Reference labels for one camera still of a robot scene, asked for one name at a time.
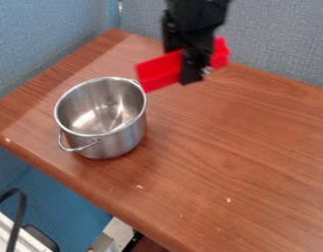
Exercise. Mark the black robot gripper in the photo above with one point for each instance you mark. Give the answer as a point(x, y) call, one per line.
point(189, 21)

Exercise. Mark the red plastic block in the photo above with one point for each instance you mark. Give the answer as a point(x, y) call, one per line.
point(160, 71)

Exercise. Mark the stainless steel pot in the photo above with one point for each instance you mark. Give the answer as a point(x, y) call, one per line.
point(100, 116)

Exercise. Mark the white box with black base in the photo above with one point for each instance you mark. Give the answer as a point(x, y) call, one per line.
point(31, 239)

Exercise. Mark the grey table leg bracket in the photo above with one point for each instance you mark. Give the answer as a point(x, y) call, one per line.
point(113, 237)

